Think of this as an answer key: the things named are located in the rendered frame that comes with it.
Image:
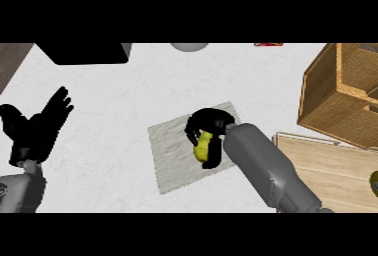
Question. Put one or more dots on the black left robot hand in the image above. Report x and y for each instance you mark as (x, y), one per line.
(37, 130)

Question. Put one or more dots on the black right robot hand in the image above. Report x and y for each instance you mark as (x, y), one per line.
(210, 120)

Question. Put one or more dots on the yellow-green pear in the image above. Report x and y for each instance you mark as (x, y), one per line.
(203, 148)

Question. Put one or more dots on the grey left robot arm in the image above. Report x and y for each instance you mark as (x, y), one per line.
(23, 190)

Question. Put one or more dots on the pale grey placemat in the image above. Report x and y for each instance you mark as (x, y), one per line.
(175, 160)

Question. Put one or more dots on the brown wicker basket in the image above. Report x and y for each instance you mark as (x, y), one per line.
(341, 96)

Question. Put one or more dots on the brown wooden panel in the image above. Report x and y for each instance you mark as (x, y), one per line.
(11, 63)

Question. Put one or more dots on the grey round object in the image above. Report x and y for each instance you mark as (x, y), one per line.
(189, 46)

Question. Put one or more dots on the black appliance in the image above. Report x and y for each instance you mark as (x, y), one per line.
(86, 52)

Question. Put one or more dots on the red object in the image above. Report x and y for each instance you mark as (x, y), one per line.
(269, 44)

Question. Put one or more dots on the pale wooden cutting board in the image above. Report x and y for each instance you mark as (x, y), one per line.
(330, 176)

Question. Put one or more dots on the olive green round object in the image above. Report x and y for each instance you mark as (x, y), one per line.
(374, 182)

